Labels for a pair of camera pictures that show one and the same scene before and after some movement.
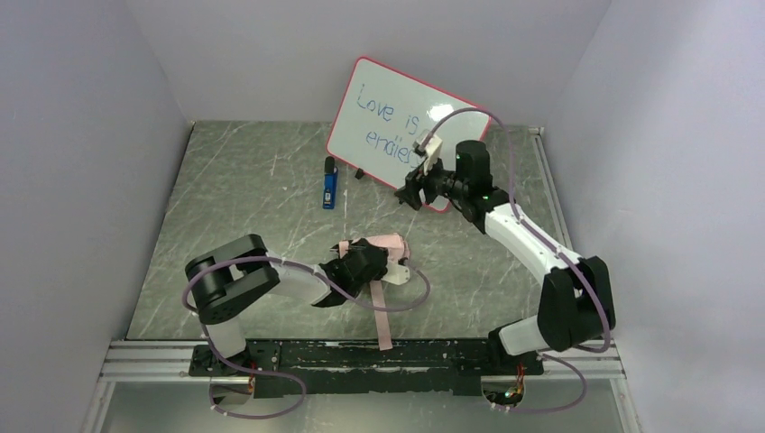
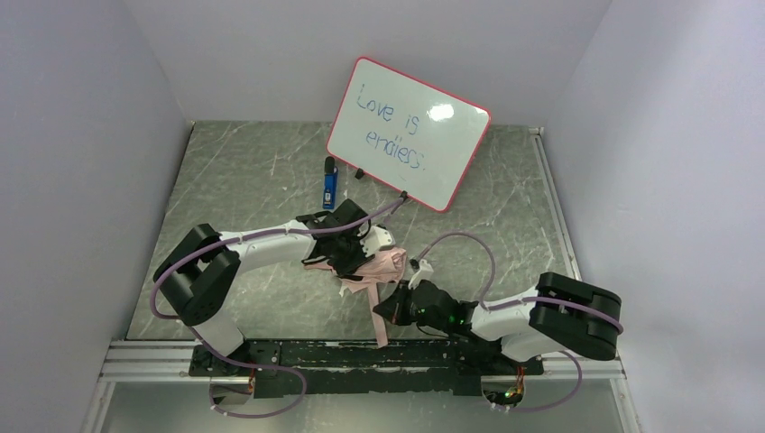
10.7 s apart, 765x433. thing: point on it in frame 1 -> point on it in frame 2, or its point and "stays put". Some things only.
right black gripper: x=419 y=191 -> x=401 y=303
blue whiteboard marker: x=330 y=183 stays put
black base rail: x=353 y=369 stays put
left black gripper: x=375 y=262 -> x=349 y=257
